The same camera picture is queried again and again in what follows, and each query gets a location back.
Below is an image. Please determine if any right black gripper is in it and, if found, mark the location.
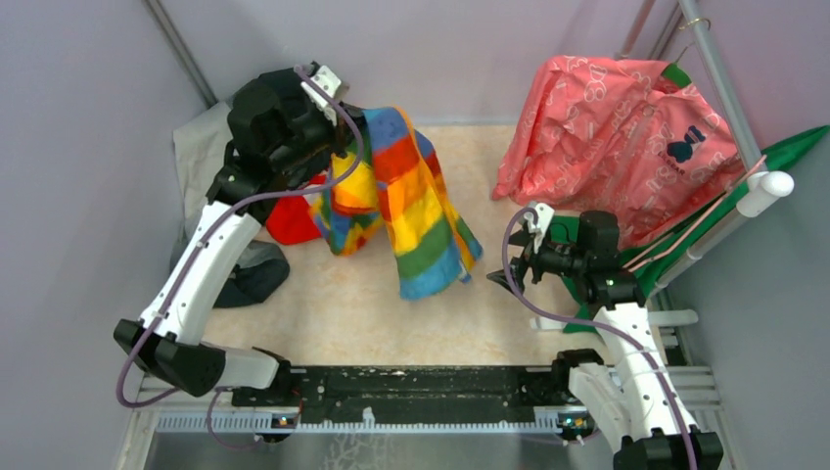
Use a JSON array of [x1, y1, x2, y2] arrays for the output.
[[486, 226, 587, 297]]

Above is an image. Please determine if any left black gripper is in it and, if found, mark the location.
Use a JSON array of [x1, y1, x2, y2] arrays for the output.
[[269, 100, 377, 171]]

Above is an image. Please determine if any rainbow striped jacket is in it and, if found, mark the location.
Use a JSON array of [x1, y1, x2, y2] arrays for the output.
[[309, 107, 484, 301]]

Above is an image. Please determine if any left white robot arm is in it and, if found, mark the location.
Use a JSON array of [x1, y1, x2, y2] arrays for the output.
[[114, 63, 363, 405]]

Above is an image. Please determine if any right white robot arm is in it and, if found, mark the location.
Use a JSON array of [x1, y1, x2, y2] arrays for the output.
[[488, 204, 725, 469]]

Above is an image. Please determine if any grey black jacket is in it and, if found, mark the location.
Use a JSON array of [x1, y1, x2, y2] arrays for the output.
[[169, 102, 290, 308]]

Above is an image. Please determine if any pink patterned jacket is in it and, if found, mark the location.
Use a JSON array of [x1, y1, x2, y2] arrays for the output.
[[491, 55, 745, 249]]

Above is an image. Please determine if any red white garment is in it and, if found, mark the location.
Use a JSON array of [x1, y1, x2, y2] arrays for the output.
[[265, 192, 321, 246]]

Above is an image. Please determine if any green garment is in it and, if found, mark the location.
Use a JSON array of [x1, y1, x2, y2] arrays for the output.
[[551, 61, 830, 335]]

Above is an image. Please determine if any white clothes rack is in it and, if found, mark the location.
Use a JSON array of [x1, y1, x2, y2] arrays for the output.
[[528, 0, 797, 333]]

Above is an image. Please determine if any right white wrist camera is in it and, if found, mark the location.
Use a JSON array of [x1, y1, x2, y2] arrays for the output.
[[523, 202, 555, 237]]

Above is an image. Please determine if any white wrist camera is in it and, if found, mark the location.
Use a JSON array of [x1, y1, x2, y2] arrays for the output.
[[523, 202, 555, 237], [300, 62, 349, 111]]

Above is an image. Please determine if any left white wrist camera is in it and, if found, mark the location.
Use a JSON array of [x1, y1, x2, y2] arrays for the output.
[[300, 62, 349, 111]]

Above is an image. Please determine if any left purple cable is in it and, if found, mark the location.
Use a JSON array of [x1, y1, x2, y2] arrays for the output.
[[115, 65, 368, 452]]

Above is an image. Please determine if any purple cable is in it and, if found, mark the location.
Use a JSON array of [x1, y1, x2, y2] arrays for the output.
[[502, 206, 700, 470], [115, 65, 368, 452]]

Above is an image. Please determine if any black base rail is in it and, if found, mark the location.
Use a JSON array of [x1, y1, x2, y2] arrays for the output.
[[232, 366, 596, 435]]

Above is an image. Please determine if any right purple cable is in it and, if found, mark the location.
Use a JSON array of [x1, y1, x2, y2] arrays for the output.
[[502, 206, 700, 470]]

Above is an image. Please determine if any pink wire hanger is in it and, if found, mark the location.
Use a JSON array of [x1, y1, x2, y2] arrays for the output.
[[623, 154, 767, 272]]

